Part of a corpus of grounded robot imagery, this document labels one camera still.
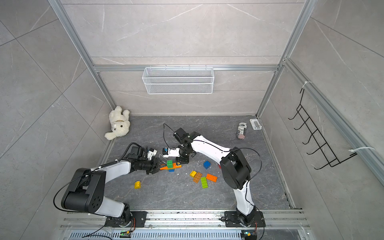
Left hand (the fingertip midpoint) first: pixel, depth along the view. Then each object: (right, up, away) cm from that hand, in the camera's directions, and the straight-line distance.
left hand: (166, 164), depth 88 cm
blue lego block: (+3, -4, +2) cm, 6 cm away
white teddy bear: (-36, +24, +16) cm, 46 cm away
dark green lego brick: (+3, +1, -4) cm, 5 cm away
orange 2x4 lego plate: (+5, 0, -2) cm, 6 cm away
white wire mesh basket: (+5, +55, +13) cm, 57 cm away
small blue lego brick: (+24, -1, +2) cm, 24 cm away
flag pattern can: (+51, +21, +19) cm, 59 cm away
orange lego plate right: (+27, -7, -1) cm, 28 cm away
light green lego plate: (+23, -10, -2) cm, 25 cm away
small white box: (+65, +25, +26) cm, 74 cm away
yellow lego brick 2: (+16, -5, 0) cm, 17 cm away
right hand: (+8, +4, 0) cm, 9 cm away
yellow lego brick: (-15, -10, -5) cm, 19 cm away
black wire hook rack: (+73, +25, -16) cm, 79 cm away
